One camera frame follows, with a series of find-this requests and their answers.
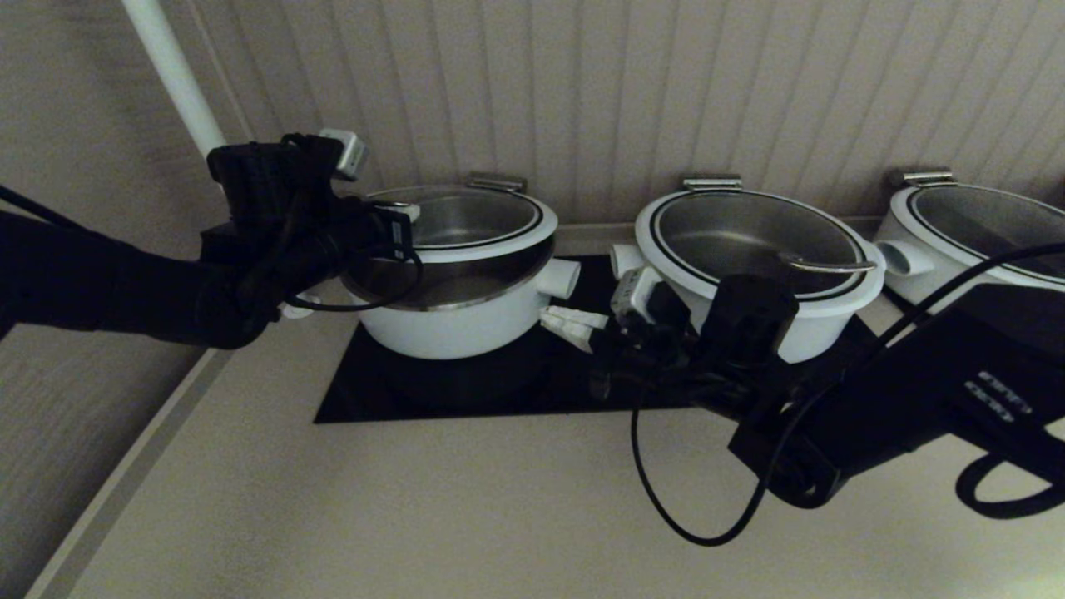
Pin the white pot with steel liner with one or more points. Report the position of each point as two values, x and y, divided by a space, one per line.
449 333
824 333
923 283

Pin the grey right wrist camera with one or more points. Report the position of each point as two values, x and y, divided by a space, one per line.
632 291

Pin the white rimmed glass lid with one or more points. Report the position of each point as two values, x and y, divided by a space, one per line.
491 248
732 233
990 220

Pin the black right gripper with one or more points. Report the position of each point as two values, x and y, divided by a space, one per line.
749 324

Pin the white metal pole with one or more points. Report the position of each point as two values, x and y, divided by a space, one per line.
175 75

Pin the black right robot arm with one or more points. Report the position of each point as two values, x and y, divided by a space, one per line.
915 391

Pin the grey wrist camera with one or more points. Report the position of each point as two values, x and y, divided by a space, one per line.
632 291
345 154

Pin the black glass cooktop panel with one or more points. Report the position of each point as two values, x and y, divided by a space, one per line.
466 391

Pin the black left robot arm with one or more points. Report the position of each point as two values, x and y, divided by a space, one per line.
100 283

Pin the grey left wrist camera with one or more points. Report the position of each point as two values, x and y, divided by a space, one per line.
345 154

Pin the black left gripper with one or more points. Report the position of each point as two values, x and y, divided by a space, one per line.
266 191

